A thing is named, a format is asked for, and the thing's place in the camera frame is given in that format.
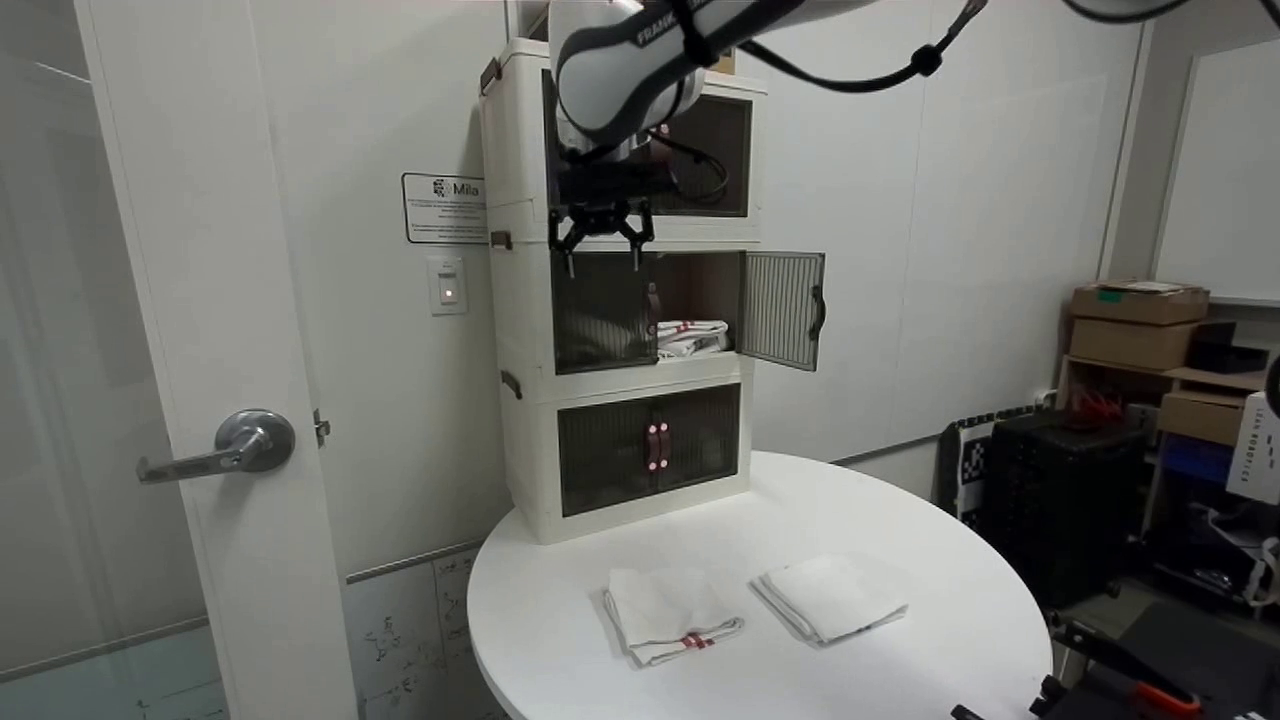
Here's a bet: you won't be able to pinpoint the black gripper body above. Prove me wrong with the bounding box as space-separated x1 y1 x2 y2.
559 151 655 240

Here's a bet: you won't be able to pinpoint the cabinet door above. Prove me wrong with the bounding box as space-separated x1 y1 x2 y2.
744 252 828 372
550 252 660 376

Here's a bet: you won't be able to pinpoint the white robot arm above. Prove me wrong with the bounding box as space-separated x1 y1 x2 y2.
546 0 872 257

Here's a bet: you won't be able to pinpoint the items inside middle cabinet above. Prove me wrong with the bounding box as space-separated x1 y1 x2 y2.
655 320 727 359

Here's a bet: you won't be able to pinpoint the white stacked storage cabinet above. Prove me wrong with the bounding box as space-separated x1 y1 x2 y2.
478 49 763 540

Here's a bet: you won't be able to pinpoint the white room door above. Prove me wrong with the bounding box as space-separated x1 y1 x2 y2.
71 0 354 720

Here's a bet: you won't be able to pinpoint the folded towel with red stripe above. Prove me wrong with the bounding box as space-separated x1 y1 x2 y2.
597 570 744 670

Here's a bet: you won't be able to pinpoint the plain folded white towel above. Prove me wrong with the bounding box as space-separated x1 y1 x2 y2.
752 555 909 648

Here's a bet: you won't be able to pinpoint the cardboard box on shelf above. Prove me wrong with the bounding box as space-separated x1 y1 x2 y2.
1069 279 1209 372

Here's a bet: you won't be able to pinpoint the black equipment case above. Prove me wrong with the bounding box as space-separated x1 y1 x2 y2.
978 416 1146 614

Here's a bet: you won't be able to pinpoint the round white table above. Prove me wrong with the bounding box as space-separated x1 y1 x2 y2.
466 453 1053 720

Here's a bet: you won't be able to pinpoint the white wall switch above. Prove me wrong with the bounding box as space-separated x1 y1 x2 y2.
429 261 466 315

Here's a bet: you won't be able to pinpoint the wall sign plate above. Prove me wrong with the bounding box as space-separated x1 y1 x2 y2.
401 171 489 245

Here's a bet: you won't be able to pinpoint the silver door lever handle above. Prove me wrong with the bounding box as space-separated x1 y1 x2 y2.
135 410 294 485

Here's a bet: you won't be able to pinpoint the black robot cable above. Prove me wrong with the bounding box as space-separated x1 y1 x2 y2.
550 0 1280 164

